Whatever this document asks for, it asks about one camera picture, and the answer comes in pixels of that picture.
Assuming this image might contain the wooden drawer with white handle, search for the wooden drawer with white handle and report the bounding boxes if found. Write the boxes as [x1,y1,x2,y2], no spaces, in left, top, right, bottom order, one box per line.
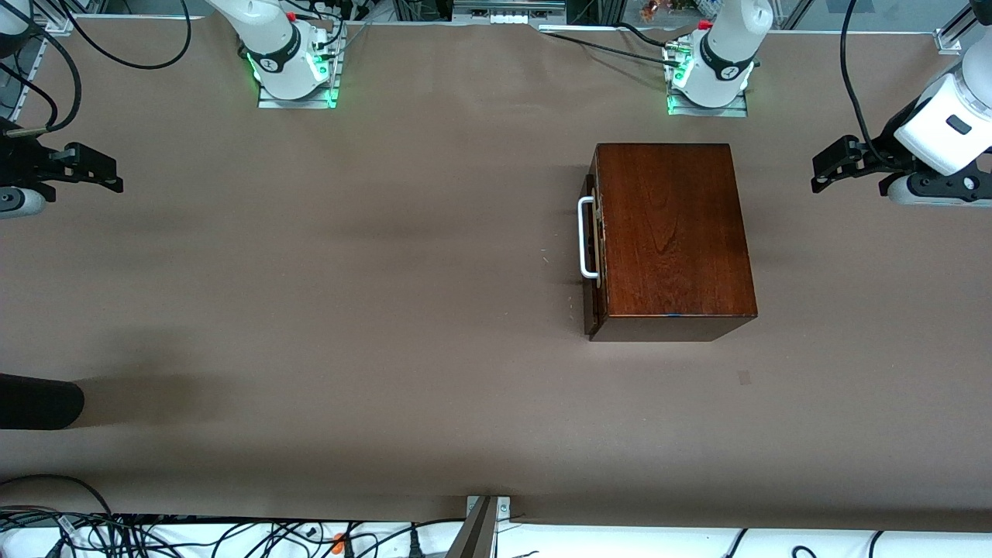
[578,174,610,336]

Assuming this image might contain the dark brown wooden cabinet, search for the dark brown wooden cabinet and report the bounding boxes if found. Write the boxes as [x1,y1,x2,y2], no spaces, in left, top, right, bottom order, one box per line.
[587,143,758,343]

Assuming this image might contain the black padded cylinder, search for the black padded cylinder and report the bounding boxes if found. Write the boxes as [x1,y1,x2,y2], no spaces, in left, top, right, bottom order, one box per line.
[0,374,84,431]

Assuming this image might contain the colourful small objects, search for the colourful small objects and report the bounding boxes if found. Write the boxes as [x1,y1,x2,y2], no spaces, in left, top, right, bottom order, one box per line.
[639,0,702,22]

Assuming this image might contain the grey box with white plugs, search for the grey box with white plugs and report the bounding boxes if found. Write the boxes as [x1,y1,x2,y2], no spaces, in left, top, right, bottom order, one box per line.
[453,0,568,25]

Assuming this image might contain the aluminium frame profile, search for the aluminium frame profile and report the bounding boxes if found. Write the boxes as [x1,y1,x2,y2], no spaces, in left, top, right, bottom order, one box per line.
[8,0,75,123]
[934,0,992,55]

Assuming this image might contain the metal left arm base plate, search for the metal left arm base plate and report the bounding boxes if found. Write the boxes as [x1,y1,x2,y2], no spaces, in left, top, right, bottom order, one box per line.
[665,43,749,118]

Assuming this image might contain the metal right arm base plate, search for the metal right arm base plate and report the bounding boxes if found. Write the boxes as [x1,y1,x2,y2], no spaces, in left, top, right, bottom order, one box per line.
[257,29,343,110]

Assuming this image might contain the grey aluminium bracket beam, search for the grey aluminium bracket beam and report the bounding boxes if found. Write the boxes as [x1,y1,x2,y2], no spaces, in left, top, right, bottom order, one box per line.
[446,496,512,558]

